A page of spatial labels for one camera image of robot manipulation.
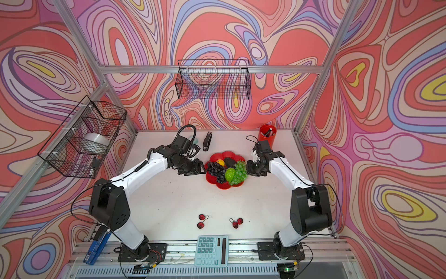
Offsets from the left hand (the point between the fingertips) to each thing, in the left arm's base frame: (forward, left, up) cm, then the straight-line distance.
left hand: (204, 170), depth 84 cm
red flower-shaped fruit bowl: (+2, -3, -11) cm, 11 cm away
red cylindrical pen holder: (+29, -36, -3) cm, 47 cm away
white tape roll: (+5, +45, +18) cm, 48 cm away
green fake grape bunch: (+2, -19, -6) cm, 20 cm away
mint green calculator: (-32, -5, -12) cm, 35 cm away
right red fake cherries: (-21, -15, -13) cm, 29 cm away
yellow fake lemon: (+11, -8, -9) cm, 16 cm away
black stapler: (+27, +1, -9) cm, 29 cm away
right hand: (+1, -23, -6) cm, 24 cm away
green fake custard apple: (+2, -13, -7) cm, 15 cm away
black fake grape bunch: (+5, -7, -8) cm, 12 cm away
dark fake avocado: (+11, -13, -9) cm, 19 cm away
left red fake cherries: (-18, +1, -13) cm, 22 cm away
